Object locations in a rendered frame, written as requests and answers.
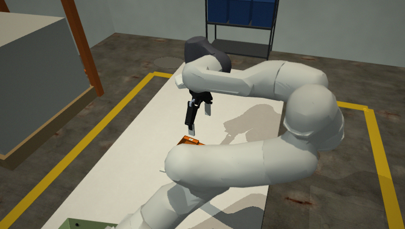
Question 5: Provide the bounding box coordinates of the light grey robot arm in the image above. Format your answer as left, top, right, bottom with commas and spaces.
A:
105, 36, 344, 229

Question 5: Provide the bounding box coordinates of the orange rack of bins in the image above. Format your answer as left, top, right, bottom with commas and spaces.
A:
177, 135, 205, 145

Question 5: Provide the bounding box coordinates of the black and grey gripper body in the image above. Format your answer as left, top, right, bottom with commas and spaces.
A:
189, 90, 208, 105

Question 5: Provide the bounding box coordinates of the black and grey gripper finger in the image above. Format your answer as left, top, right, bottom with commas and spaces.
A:
185, 98, 203, 136
202, 92, 213, 116

